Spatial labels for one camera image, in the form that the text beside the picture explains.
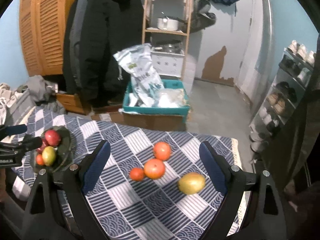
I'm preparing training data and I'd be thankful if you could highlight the teal plastic basket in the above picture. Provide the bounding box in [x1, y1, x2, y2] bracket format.
[123, 79, 190, 123]

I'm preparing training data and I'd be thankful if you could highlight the small orange tangerine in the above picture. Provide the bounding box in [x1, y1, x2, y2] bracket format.
[129, 167, 145, 181]

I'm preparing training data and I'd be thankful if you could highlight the wooden shelf rack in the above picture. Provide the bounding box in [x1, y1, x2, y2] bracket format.
[142, 0, 194, 80]

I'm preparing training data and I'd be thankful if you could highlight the grey clothes pile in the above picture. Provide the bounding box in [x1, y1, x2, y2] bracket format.
[1, 75, 66, 126]

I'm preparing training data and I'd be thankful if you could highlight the brown cardboard box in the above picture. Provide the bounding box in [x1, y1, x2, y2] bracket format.
[91, 111, 187, 132]

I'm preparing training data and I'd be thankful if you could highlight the small green yellow mango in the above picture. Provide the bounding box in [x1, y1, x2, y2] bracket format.
[42, 146, 56, 166]

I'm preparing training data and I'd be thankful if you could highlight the black hanging jacket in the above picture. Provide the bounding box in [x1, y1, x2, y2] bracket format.
[62, 0, 144, 108]

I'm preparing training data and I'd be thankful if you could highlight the clear plastic bag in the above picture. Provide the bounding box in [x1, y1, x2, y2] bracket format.
[156, 88, 187, 108]

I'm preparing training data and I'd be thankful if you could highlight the blue white patterned tablecloth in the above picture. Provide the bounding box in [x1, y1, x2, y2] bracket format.
[23, 107, 241, 239]

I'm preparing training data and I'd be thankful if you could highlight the orange tangerine far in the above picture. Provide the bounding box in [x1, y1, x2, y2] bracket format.
[153, 142, 171, 161]

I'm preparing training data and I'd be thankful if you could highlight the wooden louvered wardrobe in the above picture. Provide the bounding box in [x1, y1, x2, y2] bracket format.
[19, 0, 74, 76]

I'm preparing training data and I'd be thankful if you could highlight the dark glass fruit plate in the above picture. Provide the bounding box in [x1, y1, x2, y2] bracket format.
[30, 126, 74, 174]

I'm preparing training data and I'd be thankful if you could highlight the white pot on shelf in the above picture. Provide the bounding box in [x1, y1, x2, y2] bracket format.
[157, 17, 179, 31]

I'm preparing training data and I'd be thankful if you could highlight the white patterned storage box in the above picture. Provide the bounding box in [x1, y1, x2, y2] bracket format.
[151, 51, 184, 77]

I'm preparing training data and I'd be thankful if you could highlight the small wooden drawer box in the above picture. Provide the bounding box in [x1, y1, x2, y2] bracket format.
[56, 93, 91, 115]

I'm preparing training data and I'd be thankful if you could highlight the shoe rack with shoes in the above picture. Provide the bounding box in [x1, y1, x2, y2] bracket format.
[249, 40, 316, 154]

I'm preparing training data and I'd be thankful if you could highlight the white printed rice bag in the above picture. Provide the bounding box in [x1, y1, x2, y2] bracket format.
[113, 43, 164, 107]

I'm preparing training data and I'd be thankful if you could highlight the small red apple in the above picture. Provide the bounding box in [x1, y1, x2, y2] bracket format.
[44, 129, 61, 147]

